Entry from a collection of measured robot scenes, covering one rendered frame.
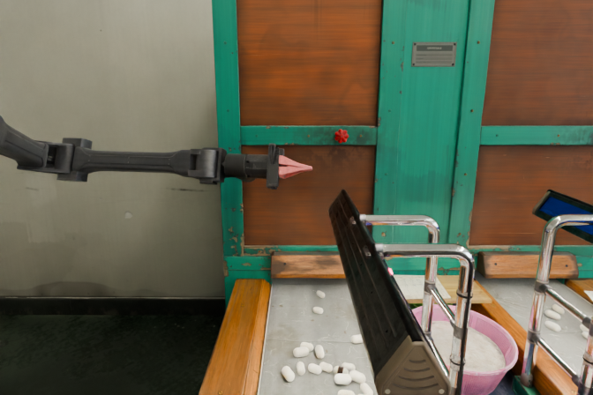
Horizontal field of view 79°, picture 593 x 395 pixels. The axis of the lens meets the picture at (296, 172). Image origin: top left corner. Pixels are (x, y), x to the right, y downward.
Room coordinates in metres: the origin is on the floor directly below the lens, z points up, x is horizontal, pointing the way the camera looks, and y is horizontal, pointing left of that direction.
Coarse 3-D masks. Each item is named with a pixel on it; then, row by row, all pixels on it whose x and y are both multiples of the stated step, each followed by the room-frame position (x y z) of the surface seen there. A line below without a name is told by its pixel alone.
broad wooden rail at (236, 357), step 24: (240, 288) 1.04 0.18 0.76; (264, 288) 1.05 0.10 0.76; (240, 312) 0.91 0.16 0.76; (264, 312) 0.93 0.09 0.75; (240, 336) 0.81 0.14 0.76; (264, 336) 0.84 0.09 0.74; (216, 360) 0.72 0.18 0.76; (240, 360) 0.72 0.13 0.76; (216, 384) 0.65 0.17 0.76; (240, 384) 0.65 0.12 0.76
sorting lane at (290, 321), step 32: (288, 288) 1.08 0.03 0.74; (320, 288) 1.08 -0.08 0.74; (288, 320) 0.91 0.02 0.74; (320, 320) 0.91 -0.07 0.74; (352, 320) 0.91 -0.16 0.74; (288, 352) 0.78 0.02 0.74; (352, 352) 0.78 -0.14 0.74; (288, 384) 0.68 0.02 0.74; (320, 384) 0.68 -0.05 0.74; (352, 384) 0.68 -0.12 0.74
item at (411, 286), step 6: (396, 276) 1.09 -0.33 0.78; (402, 276) 1.09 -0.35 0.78; (408, 276) 1.09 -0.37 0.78; (414, 276) 1.09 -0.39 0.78; (420, 276) 1.09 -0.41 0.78; (402, 282) 1.05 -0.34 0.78; (408, 282) 1.05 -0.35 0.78; (414, 282) 1.05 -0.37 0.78; (420, 282) 1.05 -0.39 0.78; (438, 282) 1.05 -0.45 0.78; (402, 288) 1.01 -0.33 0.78; (408, 288) 1.01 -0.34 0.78; (414, 288) 1.01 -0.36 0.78; (420, 288) 1.01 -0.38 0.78; (438, 288) 1.01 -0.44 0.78; (444, 288) 1.01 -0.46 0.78; (408, 294) 0.98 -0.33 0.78; (414, 294) 0.98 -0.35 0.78; (420, 294) 0.98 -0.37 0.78; (444, 294) 0.98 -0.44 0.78
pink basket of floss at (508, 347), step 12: (420, 312) 0.92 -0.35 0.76; (480, 324) 0.88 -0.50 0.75; (492, 324) 0.86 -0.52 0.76; (492, 336) 0.85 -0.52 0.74; (504, 336) 0.82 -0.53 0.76; (504, 348) 0.80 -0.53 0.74; (516, 348) 0.76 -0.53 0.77; (516, 360) 0.72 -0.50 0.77; (468, 372) 0.68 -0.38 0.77; (480, 372) 0.68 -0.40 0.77; (492, 372) 0.68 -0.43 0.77; (504, 372) 0.70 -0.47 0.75; (468, 384) 0.70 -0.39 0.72; (480, 384) 0.69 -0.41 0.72; (492, 384) 0.71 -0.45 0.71
